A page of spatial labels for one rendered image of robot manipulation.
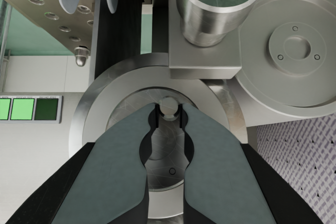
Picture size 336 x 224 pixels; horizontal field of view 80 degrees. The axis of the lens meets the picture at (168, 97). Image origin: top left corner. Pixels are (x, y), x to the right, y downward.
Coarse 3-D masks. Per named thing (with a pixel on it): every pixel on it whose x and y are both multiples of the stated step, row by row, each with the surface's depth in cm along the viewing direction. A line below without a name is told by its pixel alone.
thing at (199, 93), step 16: (128, 80) 16; (144, 80) 16; (160, 80) 16; (176, 80) 16; (192, 80) 16; (112, 96) 16; (192, 96) 16; (208, 96) 16; (96, 112) 16; (208, 112) 16; (224, 112) 16; (96, 128) 16; (160, 192) 15; (176, 192) 15; (160, 208) 14; (176, 208) 14
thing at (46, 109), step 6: (42, 102) 50; (48, 102) 50; (54, 102) 50; (36, 108) 50; (42, 108) 50; (48, 108) 50; (54, 108) 50; (36, 114) 50; (42, 114) 50; (48, 114) 49; (54, 114) 49
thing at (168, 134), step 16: (128, 96) 15; (144, 96) 15; (160, 96) 15; (176, 96) 15; (112, 112) 15; (128, 112) 15; (160, 128) 15; (176, 128) 15; (160, 144) 15; (176, 144) 14; (160, 160) 14; (176, 160) 14; (160, 176) 14; (176, 176) 14
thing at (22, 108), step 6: (18, 102) 50; (24, 102) 50; (30, 102) 50; (12, 108) 50; (18, 108) 50; (24, 108) 50; (30, 108) 50; (12, 114) 50; (18, 114) 50; (24, 114) 50; (30, 114) 50
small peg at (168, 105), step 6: (168, 96) 12; (162, 102) 12; (168, 102) 12; (174, 102) 12; (162, 108) 12; (168, 108) 12; (174, 108) 12; (162, 114) 12; (168, 114) 12; (174, 114) 12; (168, 120) 14
